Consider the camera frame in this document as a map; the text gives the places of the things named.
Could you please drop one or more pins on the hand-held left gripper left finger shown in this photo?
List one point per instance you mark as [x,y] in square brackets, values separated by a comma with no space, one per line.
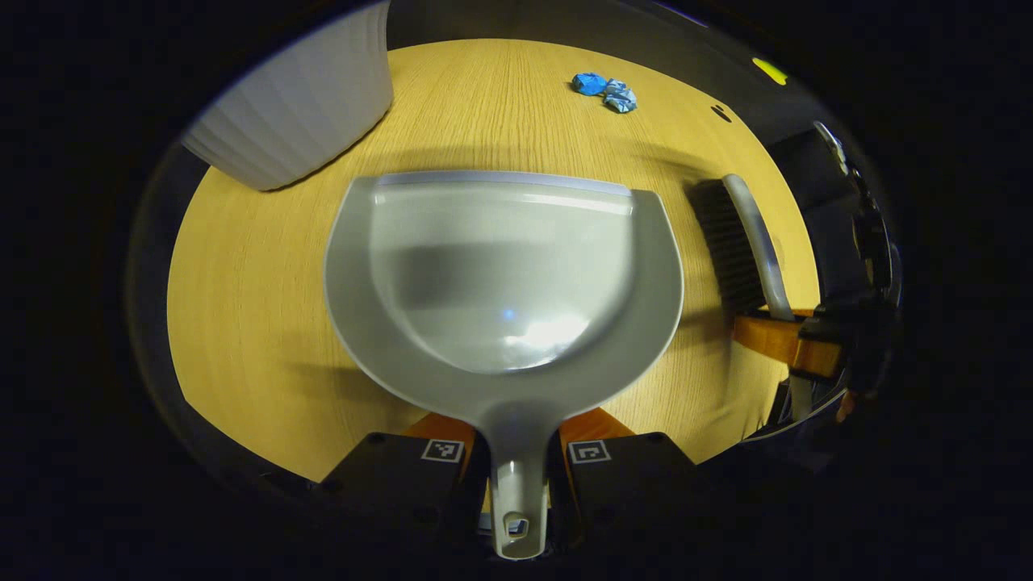
[387,476]

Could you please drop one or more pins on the small grey broom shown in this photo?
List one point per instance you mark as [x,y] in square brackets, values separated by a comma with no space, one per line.
[754,234]

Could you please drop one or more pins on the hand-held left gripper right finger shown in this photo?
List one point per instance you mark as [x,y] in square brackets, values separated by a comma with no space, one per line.
[637,476]

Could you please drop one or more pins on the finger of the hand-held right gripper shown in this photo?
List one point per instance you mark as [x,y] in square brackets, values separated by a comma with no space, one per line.
[775,339]

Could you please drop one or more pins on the grey plastic garbage bin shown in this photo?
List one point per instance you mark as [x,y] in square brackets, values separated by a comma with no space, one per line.
[299,105]

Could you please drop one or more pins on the grey plastic dustpan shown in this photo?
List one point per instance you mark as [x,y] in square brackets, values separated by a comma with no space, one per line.
[504,274]

